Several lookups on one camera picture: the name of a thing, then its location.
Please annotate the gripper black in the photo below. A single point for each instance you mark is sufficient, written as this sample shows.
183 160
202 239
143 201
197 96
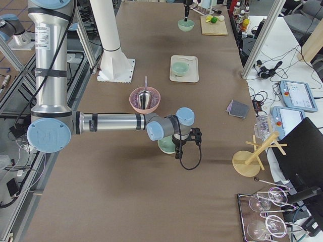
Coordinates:
177 146
186 10

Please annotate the green bowl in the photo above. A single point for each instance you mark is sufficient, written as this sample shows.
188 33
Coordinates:
186 26
180 68
166 145

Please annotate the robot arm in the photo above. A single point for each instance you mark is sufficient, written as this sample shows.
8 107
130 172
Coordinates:
52 121

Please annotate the white garlic bulb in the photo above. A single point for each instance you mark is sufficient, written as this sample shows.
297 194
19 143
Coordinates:
221 18

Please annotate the wooden cutting board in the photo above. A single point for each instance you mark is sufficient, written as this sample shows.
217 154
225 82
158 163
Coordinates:
214 29

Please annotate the white ceramic spoon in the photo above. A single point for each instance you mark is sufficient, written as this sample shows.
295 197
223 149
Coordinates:
187 58

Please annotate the green bowl on tray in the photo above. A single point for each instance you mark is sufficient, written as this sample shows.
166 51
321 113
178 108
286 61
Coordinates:
180 68

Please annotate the metal ice scoop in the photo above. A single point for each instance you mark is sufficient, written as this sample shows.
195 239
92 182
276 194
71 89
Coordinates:
144 96

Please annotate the beige serving tray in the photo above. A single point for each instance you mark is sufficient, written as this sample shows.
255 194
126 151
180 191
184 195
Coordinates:
191 77

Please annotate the wooden mug tree stand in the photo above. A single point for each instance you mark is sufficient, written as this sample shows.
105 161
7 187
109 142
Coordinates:
249 164

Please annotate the grey folded cloth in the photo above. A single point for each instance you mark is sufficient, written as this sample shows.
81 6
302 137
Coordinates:
238 109

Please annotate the wine glass far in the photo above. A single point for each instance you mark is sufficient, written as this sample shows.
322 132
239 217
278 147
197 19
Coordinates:
263 201

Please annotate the wine glass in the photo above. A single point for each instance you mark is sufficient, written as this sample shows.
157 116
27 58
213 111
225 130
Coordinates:
263 201
270 229

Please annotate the teach pendant tablet near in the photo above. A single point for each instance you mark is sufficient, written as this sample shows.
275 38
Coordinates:
286 119

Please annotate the teach pendant tablet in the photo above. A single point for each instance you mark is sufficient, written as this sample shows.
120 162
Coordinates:
286 119
298 95

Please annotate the wine glass near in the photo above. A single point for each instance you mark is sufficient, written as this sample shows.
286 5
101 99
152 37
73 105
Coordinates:
270 229

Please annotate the black monitor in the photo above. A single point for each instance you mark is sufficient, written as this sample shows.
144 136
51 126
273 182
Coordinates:
302 163

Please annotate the teach pendant tablet far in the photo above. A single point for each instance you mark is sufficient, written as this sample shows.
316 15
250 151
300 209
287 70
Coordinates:
298 95

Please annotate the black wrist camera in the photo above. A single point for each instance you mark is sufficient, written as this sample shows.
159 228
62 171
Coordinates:
195 135

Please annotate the aluminium frame post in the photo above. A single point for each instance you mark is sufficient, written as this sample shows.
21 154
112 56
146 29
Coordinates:
264 33

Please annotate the white camera pole stand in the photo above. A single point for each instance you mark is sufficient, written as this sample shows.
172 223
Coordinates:
114 66

